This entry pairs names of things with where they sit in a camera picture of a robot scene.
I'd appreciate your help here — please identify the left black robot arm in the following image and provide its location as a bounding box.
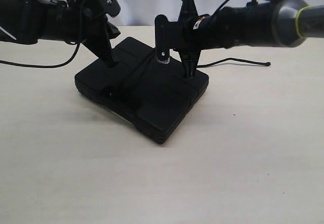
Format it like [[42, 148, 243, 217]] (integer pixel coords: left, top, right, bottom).
[[1, 0, 120, 68]]

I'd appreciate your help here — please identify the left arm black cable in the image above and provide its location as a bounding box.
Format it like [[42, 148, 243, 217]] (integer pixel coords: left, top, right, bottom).
[[0, 0, 94, 69]]

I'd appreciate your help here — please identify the black cord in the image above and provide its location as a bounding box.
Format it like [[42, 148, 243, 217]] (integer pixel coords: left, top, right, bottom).
[[113, 53, 271, 101]]

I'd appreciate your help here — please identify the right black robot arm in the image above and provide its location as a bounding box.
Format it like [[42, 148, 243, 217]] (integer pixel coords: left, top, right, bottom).
[[173, 0, 323, 52]]

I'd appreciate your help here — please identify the black plastic carry case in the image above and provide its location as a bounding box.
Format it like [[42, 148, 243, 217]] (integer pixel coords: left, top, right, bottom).
[[74, 37, 209, 144]]

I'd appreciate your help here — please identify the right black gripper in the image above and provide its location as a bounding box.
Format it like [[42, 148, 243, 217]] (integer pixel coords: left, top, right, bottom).
[[173, 0, 210, 78]]

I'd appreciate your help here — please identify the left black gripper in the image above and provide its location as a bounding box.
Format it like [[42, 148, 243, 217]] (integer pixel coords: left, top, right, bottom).
[[64, 0, 119, 68]]

